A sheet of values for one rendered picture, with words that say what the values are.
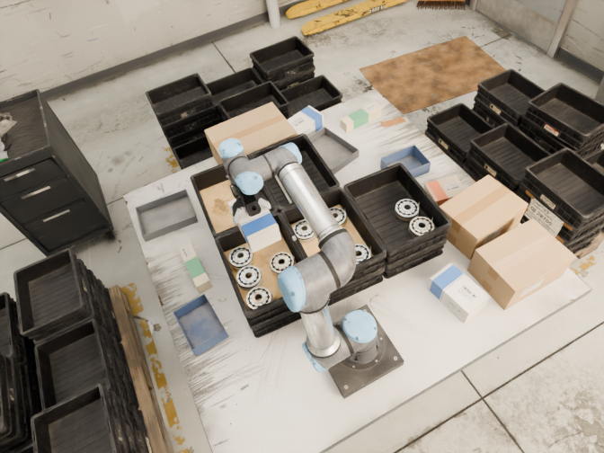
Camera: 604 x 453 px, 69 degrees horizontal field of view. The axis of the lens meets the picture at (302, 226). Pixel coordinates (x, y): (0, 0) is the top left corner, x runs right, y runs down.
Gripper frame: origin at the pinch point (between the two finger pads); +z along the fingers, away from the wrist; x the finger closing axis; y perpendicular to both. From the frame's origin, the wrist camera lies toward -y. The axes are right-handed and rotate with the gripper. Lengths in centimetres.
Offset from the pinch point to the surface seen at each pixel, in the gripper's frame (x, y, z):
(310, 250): -18.2, -6.3, 28.0
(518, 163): -166, 13, 73
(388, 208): -59, -4, 28
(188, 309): 39, 0, 38
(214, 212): 10.6, 35.5, 27.7
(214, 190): 6, 48, 28
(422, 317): -45, -50, 41
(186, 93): -13, 183, 61
